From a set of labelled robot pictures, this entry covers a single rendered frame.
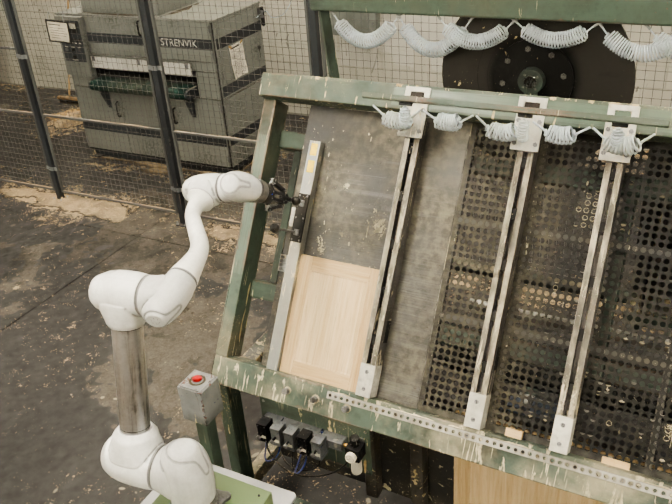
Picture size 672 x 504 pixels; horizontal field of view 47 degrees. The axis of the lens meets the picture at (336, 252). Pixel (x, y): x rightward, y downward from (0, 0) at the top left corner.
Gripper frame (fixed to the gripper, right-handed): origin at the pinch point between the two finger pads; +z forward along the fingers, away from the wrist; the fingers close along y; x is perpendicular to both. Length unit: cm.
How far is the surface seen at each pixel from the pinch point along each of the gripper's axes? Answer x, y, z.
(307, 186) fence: 1.1, -7.2, 12.6
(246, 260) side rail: -20.9, 27.5, 12.5
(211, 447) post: -18, 106, 9
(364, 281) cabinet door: 33.0, 25.9, 14.7
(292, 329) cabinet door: 6, 51, 15
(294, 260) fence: 1.6, 23.4, 12.6
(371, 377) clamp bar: 46, 61, 9
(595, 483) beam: 131, 76, 11
